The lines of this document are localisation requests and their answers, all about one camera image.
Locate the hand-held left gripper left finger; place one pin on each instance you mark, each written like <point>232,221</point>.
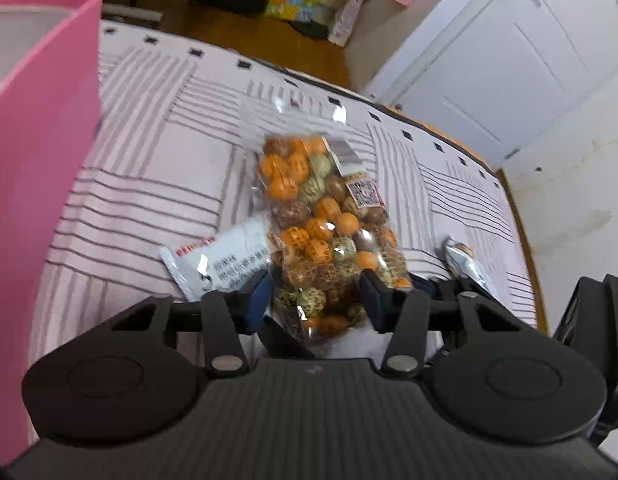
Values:
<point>260,305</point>

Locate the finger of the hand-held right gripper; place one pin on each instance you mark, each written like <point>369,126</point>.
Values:
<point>423,287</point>

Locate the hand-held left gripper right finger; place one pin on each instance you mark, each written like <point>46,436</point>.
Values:
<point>373,305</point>

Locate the clear bag of coated nuts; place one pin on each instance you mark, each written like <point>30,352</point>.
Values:
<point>314,230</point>

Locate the pink storage box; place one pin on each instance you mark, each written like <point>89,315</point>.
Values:
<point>39,160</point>

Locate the silver white snack packet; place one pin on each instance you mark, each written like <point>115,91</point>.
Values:
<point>461,260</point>

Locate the small white printed packet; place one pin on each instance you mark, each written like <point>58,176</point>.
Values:
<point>224,255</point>

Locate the striped pink sheet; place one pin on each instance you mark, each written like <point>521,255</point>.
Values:
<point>164,135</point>

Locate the white door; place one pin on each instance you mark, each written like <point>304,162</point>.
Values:
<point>489,75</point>

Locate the white plastic bag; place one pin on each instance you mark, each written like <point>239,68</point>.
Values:
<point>346,20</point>

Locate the black round base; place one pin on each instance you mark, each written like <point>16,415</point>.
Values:
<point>311,29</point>

